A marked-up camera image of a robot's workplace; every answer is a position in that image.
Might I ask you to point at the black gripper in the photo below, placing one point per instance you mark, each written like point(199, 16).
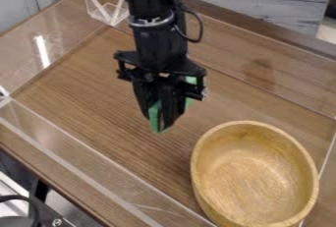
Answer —
point(156, 67)

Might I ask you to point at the green rectangular block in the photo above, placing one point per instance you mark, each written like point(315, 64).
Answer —
point(156, 122)

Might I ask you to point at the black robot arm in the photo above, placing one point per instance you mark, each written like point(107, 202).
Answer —
point(152, 13)

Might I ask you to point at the brown wooden bowl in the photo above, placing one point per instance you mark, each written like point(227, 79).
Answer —
point(253, 176)

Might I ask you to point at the black table leg bracket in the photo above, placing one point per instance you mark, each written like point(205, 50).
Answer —
point(49, 217)

